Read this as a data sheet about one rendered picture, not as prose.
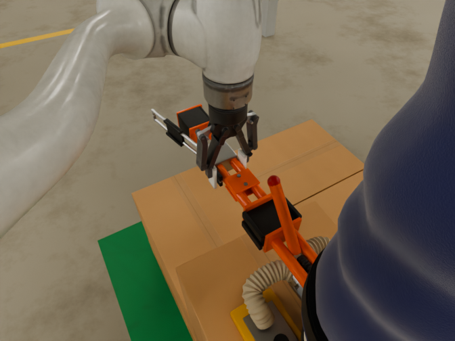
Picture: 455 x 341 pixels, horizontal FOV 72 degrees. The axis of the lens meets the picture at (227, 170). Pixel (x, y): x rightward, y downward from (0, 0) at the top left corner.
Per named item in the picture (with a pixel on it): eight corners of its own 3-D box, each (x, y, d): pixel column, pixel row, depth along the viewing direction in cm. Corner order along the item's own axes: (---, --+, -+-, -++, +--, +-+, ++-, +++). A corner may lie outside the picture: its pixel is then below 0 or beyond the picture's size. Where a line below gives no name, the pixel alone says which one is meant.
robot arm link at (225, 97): (265, 76, 53) (261, 105, 58) (237, 52, 59) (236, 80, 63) (217, 91, 51) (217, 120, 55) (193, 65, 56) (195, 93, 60)
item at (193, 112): (216, 134, 85) (215, 120, 81) (191, 144, 83) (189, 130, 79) (202, 118, 90) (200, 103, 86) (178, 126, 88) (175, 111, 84)
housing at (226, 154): (238, 167, 78) (238, 154, 74) (214, 178, 76) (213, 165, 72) (224, 149, 82) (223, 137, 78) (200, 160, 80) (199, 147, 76)
